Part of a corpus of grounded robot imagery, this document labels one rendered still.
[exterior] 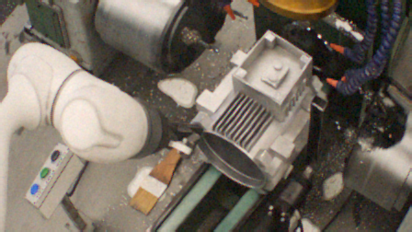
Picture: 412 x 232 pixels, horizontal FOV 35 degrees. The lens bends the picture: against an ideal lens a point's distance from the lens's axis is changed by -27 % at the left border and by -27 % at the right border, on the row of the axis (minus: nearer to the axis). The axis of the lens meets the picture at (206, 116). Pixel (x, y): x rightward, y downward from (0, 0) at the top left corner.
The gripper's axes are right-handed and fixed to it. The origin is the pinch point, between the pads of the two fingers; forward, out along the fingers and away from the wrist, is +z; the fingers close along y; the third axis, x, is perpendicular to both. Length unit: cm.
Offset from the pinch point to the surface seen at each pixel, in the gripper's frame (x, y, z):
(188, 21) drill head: -16.0, 14.7, 11.3
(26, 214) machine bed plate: 43, 33, 10
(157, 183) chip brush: 16.4, 9.8, 24.7
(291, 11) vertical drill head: -27.3, -9.4, -10.3
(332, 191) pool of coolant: 1.0, -23.7, 34.3
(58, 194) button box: 23.6, 15.7, -8.2
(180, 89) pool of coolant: -1.0, 18.8, 35.5
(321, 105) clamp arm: -15.7, -20.2, -7.7
